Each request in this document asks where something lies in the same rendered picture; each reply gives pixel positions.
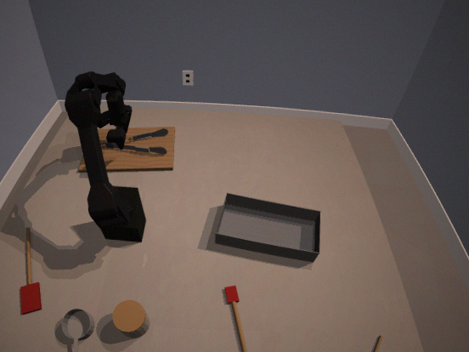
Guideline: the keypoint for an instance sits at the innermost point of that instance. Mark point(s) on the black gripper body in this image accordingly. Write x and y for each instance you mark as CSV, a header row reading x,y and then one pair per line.
x,y
119,118

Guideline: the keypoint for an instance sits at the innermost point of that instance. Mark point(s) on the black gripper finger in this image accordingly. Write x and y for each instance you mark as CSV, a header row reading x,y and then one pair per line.
x,y
120,145
125,127

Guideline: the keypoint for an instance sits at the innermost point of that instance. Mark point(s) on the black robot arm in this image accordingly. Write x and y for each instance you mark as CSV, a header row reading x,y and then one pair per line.
x,y
105,206

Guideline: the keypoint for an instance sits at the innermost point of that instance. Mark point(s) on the wooden board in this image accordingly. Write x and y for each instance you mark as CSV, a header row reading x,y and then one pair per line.
x,y
117,160

